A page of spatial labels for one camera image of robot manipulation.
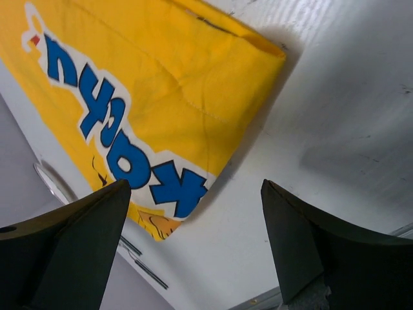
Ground yellow Pikachu cloth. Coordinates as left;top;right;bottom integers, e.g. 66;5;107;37
1;1;286;241

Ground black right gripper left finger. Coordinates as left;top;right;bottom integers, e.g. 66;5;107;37
1;180;131;309

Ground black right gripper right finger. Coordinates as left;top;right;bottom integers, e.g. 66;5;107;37
261;180;412;309

